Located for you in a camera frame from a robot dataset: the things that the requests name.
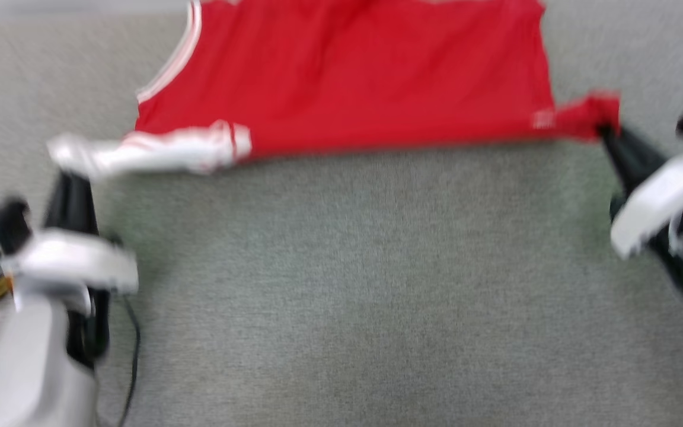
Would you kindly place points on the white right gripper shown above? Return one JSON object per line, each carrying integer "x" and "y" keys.
{"x": 661, "y": 201}

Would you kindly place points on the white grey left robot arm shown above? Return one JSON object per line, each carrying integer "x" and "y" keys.
{"x": 33, "y": 362}

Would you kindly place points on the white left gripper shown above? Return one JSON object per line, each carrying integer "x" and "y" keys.
{"x": 72, "y": 261}

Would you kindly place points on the red and white sleeveless jersey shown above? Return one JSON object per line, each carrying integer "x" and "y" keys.
{"x": 347, "y": 71}

